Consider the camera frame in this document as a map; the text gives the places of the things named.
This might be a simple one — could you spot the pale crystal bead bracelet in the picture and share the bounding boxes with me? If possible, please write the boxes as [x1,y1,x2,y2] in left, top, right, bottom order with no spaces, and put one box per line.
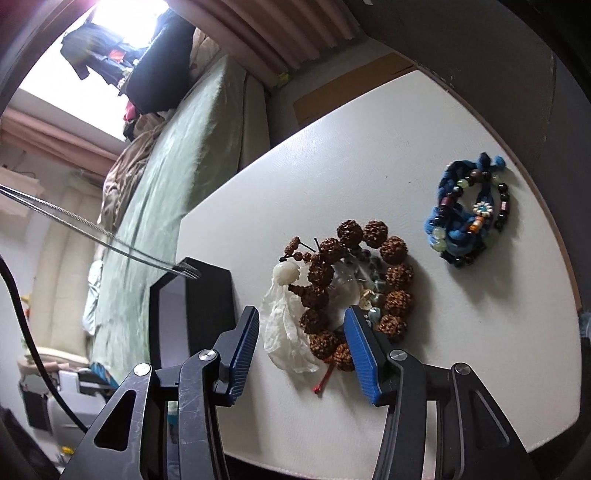
[329,248,387,324]

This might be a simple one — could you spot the beige crumpled blanket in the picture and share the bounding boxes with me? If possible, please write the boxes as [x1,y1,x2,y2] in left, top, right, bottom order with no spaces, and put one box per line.
[98,110,173,233]

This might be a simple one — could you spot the pink curtain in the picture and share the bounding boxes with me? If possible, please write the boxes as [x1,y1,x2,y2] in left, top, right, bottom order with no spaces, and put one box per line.
[168,0,361,88]

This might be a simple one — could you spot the brown cardboard sheet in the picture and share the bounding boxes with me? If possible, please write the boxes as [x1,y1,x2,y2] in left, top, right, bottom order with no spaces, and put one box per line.
[294,53,416,128]

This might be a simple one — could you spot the white side table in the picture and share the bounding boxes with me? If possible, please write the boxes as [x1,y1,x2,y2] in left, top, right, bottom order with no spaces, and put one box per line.
[172,68,584,476]

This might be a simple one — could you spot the black clothes pile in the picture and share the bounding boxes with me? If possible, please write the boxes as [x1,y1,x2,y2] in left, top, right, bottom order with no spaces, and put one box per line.
[124,9,195,114]

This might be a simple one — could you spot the black cable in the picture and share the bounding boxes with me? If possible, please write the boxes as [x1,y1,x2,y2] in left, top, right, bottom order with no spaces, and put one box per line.
[0,255,89,434]

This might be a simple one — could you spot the blue braided bead bracelet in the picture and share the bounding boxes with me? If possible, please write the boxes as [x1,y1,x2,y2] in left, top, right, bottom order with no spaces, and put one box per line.
[424,152,512,269]

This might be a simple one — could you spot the green bed blanket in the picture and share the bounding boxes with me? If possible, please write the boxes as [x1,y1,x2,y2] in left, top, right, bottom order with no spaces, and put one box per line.
[90,55,246,382]

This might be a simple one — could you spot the hanging dark clothes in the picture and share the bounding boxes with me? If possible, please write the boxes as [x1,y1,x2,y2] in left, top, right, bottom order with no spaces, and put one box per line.
[60,22,147,86]

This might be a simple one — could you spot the black jewelry box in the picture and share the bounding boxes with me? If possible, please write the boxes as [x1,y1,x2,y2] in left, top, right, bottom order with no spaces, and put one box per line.
[148,257,236,369]

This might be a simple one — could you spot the brown rudraksha bead bracelet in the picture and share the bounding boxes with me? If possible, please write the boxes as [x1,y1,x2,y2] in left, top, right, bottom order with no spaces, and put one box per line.
[281,219,416,373]

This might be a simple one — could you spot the dark wood wardrobe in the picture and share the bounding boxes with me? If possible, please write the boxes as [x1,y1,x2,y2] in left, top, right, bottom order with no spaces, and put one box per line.
[349,1,590,309]

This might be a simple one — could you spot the cream padded headboard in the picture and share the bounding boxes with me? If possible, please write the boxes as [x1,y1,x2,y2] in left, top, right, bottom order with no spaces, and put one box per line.
[27,172,105,365]

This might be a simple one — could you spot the red bead string bracelet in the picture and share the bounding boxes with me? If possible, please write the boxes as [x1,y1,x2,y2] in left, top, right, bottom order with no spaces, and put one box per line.
[312,361,338,395]

